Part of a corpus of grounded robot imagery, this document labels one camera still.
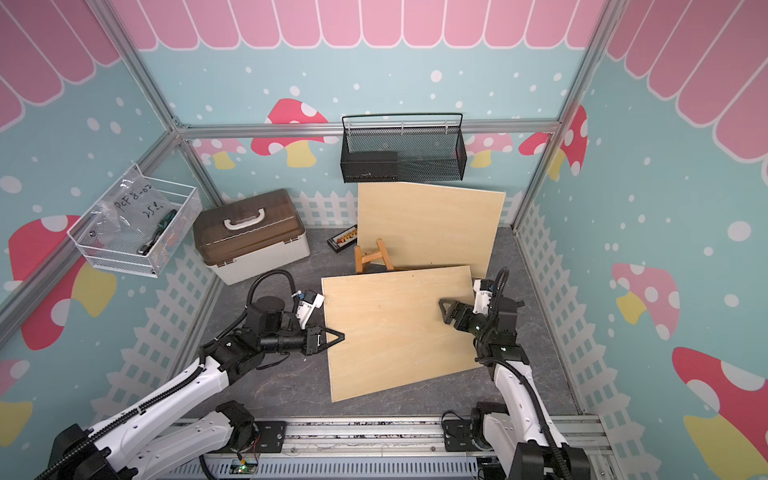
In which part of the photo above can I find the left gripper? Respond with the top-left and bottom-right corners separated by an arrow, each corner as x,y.
262,324 -> 344,358

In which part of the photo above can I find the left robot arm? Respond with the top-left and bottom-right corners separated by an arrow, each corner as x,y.
39,269 -> 345,479

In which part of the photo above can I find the wooden easel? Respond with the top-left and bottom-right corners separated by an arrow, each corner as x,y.
354,238 -> 395,274

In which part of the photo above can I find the plywood board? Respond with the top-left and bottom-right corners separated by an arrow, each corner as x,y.
357,183 -> 506,278
322,266 -> 478,402

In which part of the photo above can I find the brown lid tool box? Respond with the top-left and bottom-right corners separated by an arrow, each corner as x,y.
193,189 -> 310,285

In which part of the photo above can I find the white wire wall basket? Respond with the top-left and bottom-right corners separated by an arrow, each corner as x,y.
67,164 -> 202,278

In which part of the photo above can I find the black box in basket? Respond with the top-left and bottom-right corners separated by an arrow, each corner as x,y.
340,151 -> 398,183

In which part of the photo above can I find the black mesh wall basket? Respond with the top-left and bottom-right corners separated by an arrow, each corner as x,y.
341,112 -> 468,183

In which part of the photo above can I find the black bit set case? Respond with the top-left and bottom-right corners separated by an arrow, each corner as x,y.
327,225 -> 358,253

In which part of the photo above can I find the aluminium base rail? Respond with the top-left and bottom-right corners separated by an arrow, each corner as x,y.
107,416 -> 625,480

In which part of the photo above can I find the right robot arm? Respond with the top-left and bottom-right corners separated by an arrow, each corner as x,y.
438,267 -> 592,479

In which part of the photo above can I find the clear plastic bag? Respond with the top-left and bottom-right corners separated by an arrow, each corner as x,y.
86,166 -> 177,254

